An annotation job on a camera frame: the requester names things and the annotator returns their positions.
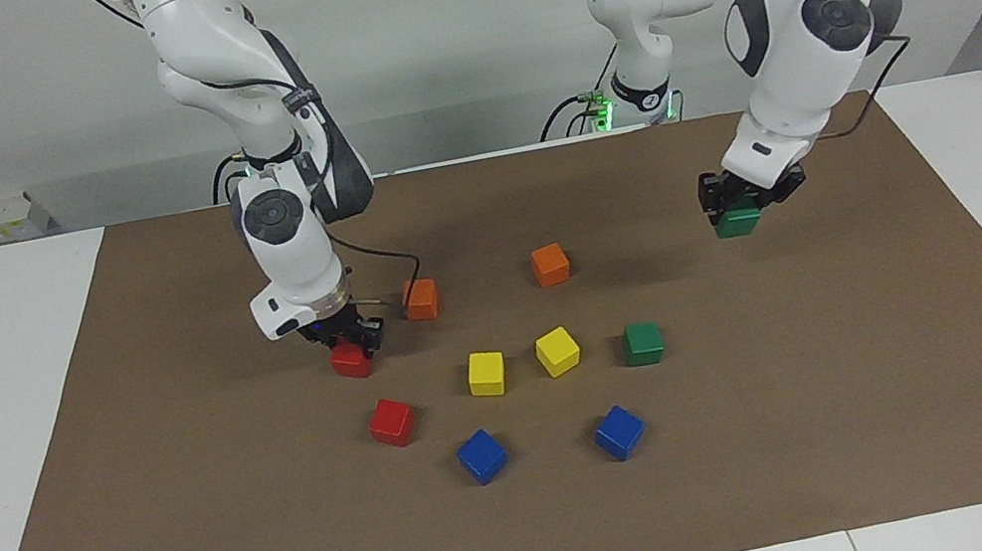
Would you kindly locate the red wooden cube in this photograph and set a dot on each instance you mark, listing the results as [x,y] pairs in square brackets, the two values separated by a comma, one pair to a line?
[392,423]
[352,363]

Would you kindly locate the green lit connector plug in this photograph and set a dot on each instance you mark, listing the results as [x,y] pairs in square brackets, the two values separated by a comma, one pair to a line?
[594,106]

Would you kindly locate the brown paper table mat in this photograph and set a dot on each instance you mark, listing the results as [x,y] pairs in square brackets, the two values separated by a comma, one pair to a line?
[784,446]

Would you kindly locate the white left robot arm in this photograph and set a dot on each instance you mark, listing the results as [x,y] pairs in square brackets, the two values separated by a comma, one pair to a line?
[798,70]

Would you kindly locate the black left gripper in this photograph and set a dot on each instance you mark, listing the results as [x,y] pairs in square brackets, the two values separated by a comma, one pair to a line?
[764,189]

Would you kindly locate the green wooden cube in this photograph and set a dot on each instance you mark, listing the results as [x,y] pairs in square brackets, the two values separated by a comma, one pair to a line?
[737,222]
[643,345]

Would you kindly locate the blue wooden cube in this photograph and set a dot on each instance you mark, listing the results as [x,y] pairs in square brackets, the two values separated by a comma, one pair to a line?
[620,432]
[482,457]

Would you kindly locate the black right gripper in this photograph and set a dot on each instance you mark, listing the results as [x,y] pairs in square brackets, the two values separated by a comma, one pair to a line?
[336,323]

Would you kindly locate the yellow wooden cube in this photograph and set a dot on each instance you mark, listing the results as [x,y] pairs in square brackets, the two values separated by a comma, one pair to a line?
[558,351]
[486,374]

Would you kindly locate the orange wooden cube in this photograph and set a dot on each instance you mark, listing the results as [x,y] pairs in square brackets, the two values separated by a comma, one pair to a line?
[421,301]
[551,266]

